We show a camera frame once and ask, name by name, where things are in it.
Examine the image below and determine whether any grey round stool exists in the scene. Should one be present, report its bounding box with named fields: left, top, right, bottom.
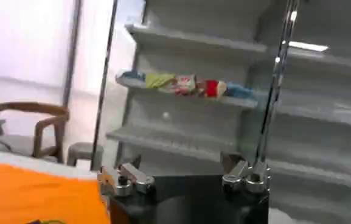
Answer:
left=67, top=142, right=105, bottom=170

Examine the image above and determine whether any brown wooden chair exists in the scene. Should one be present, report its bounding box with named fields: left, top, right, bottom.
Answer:
left=0, top=102, right=70, bottom=164

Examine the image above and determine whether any orange shirt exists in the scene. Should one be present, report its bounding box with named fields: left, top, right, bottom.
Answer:
left=0, top=158, right=111, bottom=224

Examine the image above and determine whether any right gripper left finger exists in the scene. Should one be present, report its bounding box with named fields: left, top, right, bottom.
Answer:
left=97, top=154, right=155, bottom=197

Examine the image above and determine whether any metal shelf rack with clothes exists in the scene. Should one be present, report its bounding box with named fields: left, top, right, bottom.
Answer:
left=105, top=0, right=275, bottom=176

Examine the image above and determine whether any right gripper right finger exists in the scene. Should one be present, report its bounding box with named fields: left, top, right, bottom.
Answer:
left=220, top=152, right=270, bottom=194

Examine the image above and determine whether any empty metal shelf rack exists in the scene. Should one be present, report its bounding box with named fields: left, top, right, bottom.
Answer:
left=254, top=0, right=351, bottom=224

